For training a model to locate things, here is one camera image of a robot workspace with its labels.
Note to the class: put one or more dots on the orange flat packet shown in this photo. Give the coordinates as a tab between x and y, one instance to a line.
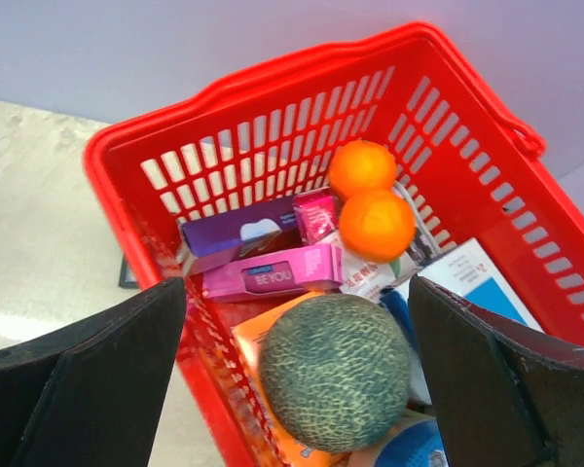
248	337

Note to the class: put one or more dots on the purple toothpaste box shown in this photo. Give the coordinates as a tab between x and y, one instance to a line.
246	232

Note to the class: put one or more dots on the white red printed packet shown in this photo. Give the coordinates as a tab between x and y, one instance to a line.
365	279

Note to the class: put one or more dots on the upper orange fruit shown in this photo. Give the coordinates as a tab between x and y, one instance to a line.
359	166

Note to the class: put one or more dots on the pink be you box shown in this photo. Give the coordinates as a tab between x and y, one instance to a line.
316	267

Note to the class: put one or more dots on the green netted melon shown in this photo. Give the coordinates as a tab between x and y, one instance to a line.
335	371

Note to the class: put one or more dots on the small magenta box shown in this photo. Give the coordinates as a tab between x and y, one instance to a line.
316	213

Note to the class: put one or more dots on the orange fruit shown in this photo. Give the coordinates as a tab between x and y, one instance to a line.
359	166
377	225

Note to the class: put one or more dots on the lower orange fruit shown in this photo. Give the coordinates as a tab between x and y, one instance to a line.
377	225

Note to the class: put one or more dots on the red plastic shopping basket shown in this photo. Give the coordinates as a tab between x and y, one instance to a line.
465	165

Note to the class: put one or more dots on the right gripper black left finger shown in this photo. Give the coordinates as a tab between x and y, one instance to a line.
92	393

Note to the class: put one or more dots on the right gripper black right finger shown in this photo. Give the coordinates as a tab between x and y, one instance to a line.
504	394

